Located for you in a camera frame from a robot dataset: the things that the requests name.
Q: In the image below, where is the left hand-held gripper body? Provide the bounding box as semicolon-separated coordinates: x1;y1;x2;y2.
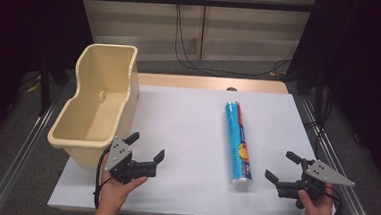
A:
103;135;160;188

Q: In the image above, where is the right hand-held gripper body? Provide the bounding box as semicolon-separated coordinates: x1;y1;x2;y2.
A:
275;156;358;213

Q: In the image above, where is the cream plastic bin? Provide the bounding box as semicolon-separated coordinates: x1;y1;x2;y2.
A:
45;40;143;170

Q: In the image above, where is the blue cling film roll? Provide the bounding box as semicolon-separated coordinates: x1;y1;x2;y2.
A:
220;100;259;189

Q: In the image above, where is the person's right hand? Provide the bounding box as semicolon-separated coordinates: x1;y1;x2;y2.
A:
296;180;337;215

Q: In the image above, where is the person's left hand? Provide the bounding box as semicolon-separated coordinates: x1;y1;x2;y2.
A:
97;152;150;215

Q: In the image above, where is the white table cover sheet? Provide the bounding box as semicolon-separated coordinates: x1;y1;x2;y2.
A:
46;78;347;215

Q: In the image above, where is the black metal stand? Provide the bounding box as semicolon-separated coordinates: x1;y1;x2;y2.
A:
37;52;54;118
311;69;326;129

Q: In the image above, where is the black curtain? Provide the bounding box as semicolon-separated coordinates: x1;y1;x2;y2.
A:
0;0;97;160
279;0;381;192

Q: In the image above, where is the black horizontal bar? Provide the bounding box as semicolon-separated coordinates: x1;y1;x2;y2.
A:
79;0;320;15

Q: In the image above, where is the metal floor rail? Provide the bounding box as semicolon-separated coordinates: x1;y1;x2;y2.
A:
291;95;381;215
0;85;65;215

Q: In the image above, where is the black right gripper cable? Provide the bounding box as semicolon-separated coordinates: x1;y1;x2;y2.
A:
321;185;345;215

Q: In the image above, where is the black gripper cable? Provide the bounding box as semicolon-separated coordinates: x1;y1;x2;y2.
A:
321;185;345;215
92;146;116;211

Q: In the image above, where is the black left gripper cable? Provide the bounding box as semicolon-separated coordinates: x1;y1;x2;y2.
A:
92;146;116;211

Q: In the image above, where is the black wall cable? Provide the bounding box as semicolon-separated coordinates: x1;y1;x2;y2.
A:
171;0;297;81

